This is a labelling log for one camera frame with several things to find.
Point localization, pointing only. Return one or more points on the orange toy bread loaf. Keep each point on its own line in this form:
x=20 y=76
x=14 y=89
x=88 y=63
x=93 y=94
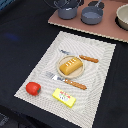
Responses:
x=70 y=66

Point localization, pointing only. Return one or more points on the yellow toy butter box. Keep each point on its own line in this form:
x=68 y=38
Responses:
x=64 y=97

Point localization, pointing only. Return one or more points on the red toy tomato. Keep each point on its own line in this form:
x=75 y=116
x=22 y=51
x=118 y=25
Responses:
x=33 y=88

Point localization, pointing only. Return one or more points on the grey toy pot with handles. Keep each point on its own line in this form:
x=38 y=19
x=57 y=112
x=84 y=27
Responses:
x=67 y=9

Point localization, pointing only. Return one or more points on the grey saucepan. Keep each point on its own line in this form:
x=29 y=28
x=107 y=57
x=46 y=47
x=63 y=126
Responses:
x=92 y=15

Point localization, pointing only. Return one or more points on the beige round plate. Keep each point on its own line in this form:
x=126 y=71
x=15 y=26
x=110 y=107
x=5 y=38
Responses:
x=72 y=75

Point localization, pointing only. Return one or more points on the striped beige placemat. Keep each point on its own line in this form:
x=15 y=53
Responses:
x=83 y=112

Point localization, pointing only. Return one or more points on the beige bowl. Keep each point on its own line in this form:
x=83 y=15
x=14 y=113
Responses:
x=122 y=14

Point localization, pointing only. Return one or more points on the fork with wooden handle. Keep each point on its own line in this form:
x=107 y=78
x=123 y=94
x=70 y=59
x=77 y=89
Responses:
x=75 y=84

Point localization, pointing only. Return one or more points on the knife with wooden handle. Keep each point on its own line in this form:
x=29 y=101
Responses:
x=81 y=56

